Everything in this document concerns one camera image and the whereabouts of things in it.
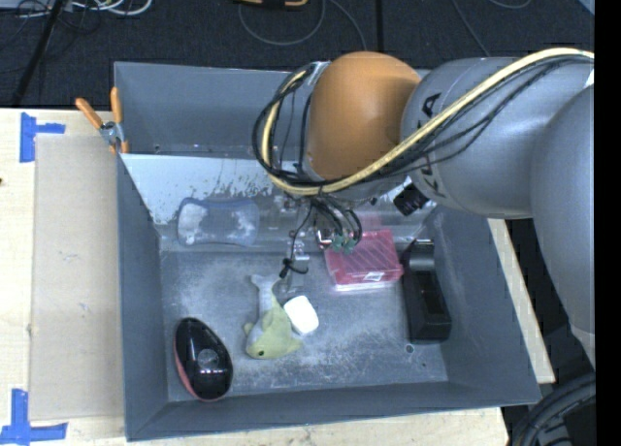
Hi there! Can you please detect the grey metal bin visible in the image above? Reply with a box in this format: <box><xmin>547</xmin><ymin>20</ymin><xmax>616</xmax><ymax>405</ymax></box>
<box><xmin>113</xmin><ymin>60</ymin><xmax>544</xmax><ymax>443</ymax></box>

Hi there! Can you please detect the white foam cylinder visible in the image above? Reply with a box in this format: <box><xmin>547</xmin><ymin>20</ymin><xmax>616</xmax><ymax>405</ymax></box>
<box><xmin>282</xmin><ymin>294</ymin><xmax>321</xmax><ymax>336</ymax></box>

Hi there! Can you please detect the green and grey toy shark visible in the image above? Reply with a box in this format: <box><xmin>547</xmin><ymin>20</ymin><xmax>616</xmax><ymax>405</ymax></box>
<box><xmin>242</xmin><ymin>272</ymin><xmax>305</xmax><ymax>361</ymax></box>

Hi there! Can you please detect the clear plastic bottle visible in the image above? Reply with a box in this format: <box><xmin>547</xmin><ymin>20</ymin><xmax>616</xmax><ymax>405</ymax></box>
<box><xmin>175</xmin><ymin>196</ymin><xmax>262</xmax><ymax>248</ymax></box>

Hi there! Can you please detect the red clear plastic box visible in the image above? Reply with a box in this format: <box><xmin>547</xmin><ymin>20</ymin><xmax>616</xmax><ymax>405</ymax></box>
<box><xmin>323</xmin><ymin>228</ymin><xmax>406</xmax><ymax>291</ymax></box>

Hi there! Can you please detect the black cylinder on white bracket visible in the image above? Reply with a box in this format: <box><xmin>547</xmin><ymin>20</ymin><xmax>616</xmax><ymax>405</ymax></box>
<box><xmin>391</xmin><ymin>183</ymin><xmax>432</xmax><ymax>217</ymax></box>

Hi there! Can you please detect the black and red egg-shaped case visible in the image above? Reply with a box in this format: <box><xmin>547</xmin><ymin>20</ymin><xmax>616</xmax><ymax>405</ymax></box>
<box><xmin>173</xmin><ymin>316</ymin><xmax>235</xmax><ymax>403</ymax></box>

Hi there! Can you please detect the black rectangular box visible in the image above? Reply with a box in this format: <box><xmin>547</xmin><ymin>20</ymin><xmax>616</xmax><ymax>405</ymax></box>
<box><xmin>399</xmin><ymin>238</ymin><xmax>454</xmax><ymax>344</ymax></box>

